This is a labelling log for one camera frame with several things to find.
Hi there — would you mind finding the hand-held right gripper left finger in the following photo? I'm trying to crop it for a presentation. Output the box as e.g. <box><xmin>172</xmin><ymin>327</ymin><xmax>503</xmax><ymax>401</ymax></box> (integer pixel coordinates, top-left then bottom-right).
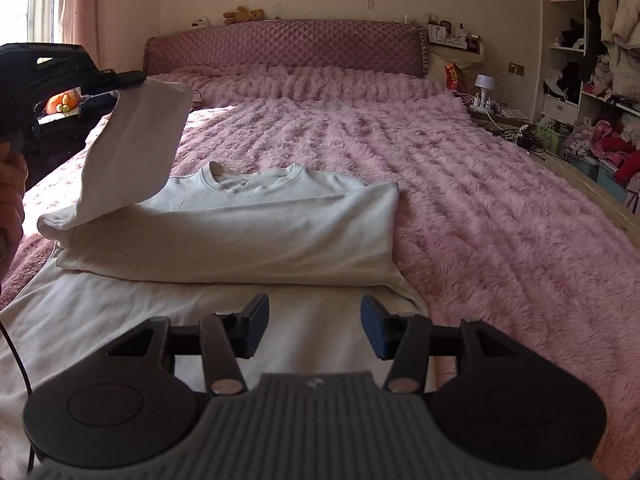
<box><xmin>106</xmin><ymin>293</ymin><xmax>271</xmax><ymax>396</ymax></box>

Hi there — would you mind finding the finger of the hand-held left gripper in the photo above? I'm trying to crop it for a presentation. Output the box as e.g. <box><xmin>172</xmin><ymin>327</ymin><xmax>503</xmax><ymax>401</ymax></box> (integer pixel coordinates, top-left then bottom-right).
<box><xmin>100</xmin><ymin>71</ymin><xmax>147</xmax><ymax>92</ymax></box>

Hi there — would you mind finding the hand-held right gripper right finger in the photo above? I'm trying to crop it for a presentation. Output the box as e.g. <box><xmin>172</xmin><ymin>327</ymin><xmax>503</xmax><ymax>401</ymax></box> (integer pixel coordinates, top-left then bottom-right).
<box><xmin>361</xmin><ymin>294</ymin><xmax>506</xmax><ymax>394</ymax></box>

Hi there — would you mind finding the white printed sweatshirt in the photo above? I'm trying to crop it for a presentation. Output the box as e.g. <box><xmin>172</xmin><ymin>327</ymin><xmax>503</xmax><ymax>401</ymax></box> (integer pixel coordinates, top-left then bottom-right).
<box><xmin>0</xmin><ymin>76</ymin><xmax>431</xmax><ymax>461</ymax></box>

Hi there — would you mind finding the person's left forearm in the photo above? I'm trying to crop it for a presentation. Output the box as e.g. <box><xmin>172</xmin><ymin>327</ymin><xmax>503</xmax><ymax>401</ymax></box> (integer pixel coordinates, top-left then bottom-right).
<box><xmin>0</xmin><ymin>195</ymin><xmax>27</xmax><ymax>293</ymax></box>

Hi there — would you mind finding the pile of red pink clothes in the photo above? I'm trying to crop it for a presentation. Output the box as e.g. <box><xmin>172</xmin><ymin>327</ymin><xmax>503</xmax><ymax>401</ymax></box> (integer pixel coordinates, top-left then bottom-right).
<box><xmin>570</xmin><ymin>116</ymin><xmax>640</xmax><ymax>187</ymax></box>

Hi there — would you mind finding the person's left hand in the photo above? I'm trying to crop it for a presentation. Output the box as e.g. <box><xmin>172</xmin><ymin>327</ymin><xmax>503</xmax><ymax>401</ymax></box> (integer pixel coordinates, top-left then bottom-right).
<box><xmin>0</xmin><ymin>141</ymin><xmax>27</xmax><ymax>201</ymax></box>

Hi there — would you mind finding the orange plush toy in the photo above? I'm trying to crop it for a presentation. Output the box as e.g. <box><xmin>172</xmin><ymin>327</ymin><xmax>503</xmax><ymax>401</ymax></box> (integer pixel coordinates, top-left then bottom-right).
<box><xmin>46</xmin><ymin>90</ymin><xmax>81</xmax><ymax>115</ymax></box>

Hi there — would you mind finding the pink curtain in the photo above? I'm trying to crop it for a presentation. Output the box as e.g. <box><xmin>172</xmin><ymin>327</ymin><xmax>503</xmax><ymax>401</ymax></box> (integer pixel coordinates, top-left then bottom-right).
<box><xmin>56</xmin><ymin>0</ymin><xmax>103</xmax><ymax>47</ymax></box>

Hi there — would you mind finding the brown teddy bear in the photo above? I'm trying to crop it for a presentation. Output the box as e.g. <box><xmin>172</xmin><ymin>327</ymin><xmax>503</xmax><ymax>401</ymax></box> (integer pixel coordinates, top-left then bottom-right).
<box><xmin>223</xmin><ymin>6</ymin><xmax>265</xmax><ymax>26</ymax></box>

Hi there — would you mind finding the purple quilted headboard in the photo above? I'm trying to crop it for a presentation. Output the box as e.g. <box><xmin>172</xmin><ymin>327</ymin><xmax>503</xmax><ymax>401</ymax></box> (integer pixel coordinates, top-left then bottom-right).
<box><xmin>144</xmin><ymin>20</ymin><xmax>430</xmax><ymax>79</ymax></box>

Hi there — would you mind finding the pink fluffy blanket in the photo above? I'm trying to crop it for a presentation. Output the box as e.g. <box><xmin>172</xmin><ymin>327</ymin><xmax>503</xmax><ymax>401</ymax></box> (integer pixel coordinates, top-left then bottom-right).
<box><xmin>0</xmin><ymin>62</ymin><xmax>640</xmax><ymax>480</ymax></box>

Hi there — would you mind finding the wooden nightstand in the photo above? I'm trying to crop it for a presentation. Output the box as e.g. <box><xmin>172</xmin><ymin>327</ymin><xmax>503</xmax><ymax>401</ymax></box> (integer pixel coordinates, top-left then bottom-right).
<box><xmin>469</xmin><ymin>106</ymin><xmax>532</xmax><ymax>127</ymax></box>

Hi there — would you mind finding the green storage box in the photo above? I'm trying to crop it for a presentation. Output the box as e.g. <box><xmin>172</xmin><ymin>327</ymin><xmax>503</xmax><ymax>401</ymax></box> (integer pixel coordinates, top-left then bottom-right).
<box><xmin>536</xmin><ymin>124</ymin><xmax>572</xmax><ymax>155</ymax></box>

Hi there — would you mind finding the red snack bag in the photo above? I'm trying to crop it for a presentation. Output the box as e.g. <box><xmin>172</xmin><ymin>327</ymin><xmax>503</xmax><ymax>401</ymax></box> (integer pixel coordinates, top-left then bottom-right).
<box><xmin>443</xmin><ymin>61</ymin><xmax>466</xmax><ymax>92</ymax></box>

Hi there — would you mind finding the white table lamp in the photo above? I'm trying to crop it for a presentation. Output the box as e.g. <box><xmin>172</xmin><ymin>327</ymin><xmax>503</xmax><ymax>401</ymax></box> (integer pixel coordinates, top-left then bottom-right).
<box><xmin>473</xmin><ymin>74</ymin><xmax>496</xmax><ymax>107</ymax></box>

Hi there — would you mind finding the blue storage box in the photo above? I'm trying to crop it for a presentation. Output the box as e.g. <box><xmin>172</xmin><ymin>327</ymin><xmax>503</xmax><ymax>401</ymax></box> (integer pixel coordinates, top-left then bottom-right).
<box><xmin>565</xmin><ymin>152</ymin><xmax>628</xmax><ymax>203</ymax></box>

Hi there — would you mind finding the white drawer box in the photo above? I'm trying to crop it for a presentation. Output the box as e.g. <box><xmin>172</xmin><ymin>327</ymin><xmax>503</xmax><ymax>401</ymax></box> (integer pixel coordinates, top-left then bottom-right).
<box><xmin>542</xmin><ymin>95</ymin><xmax>581</xmax><ymax>126</ymax></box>

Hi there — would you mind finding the cluttered bedside shelf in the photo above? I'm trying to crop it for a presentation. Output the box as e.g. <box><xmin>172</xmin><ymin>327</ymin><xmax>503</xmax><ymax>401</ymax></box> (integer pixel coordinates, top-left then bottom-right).
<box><xmin>426</xmin><ymin>19</ymin><xmax>486</xmax><ymax>64</ymax></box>

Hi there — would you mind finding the white wardrobe shelf unit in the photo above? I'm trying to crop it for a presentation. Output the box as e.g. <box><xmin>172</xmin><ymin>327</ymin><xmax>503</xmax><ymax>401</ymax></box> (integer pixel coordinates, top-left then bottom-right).
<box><xmin>537</xmin><ymin>0</ymin><xmax>640</xmax><ymax>128</ymax></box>

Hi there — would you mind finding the pile of pale coats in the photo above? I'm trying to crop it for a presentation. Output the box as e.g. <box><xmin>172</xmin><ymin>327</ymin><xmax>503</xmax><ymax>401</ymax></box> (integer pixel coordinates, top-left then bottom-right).
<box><xmin>596</xmin><ymin>0</ymin><xmax>640</xmax><ymax>102</ymax></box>

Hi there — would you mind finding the tangle of black cables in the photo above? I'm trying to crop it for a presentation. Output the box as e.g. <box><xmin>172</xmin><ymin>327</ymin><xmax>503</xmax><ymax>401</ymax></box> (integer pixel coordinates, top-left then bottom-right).
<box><xmin>491</xmin><ymin>121</ymin><xmax>539</xmax><ymax>152</ymax></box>

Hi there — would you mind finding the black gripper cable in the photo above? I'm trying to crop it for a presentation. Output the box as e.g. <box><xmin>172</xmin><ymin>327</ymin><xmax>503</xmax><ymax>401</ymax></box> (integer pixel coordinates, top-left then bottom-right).
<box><xmin>0</xmin><ymin>317</ymin><xmax>37</xmax><ymax>477</ymax></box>

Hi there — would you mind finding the wooden bed frame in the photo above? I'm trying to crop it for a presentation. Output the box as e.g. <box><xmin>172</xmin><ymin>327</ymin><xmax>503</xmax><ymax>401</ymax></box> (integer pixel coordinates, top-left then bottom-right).
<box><xmin>530</xmin><ymin>149</ymin><xmax>640</xmax><ymax>237</ymax></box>

